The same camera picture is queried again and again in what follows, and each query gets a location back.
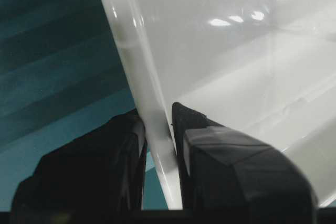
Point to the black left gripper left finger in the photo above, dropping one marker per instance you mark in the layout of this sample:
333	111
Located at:
103	169

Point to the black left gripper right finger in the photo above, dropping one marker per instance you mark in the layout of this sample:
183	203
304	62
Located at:
222	168

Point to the white plastic case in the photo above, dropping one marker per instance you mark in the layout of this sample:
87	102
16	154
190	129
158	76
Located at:
262	67

